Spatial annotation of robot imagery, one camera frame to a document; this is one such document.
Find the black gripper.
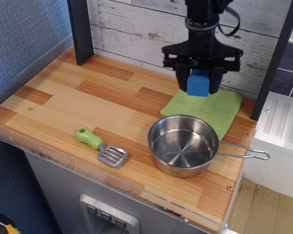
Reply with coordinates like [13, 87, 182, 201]
[162, 23, 243, 94]

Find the blue wooden block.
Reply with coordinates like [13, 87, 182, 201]
[187, 69, 210, 97]

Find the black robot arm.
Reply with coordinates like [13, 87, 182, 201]
[162, 0, 243, 97]

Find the green cloth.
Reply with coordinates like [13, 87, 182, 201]
[160, 90, 243, 140]

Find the white toy sink counter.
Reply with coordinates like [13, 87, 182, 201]
[243, 92, 293, 198]

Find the silver dispenser panel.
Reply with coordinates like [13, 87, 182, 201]
[80, 194, 140, 234]

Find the clear acrylic edge guard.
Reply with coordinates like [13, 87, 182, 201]
[0, 116, 244, 234]

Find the black cable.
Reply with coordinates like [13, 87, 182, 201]
[218, 6, 241, 37]

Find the steel pan with wire handle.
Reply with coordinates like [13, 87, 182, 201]
[147, 115, 270, 177]

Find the green handled toy spatula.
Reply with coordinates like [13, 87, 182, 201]
[75, 127, 129, 168]

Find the dark right post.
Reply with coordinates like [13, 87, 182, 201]
[251, 0, 293, 121]

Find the dark post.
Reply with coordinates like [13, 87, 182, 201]
[251, 0, 293, 121]
[67, 0, 94, 65]

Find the dark left post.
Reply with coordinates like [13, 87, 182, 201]
[67, 0, 94, 65]

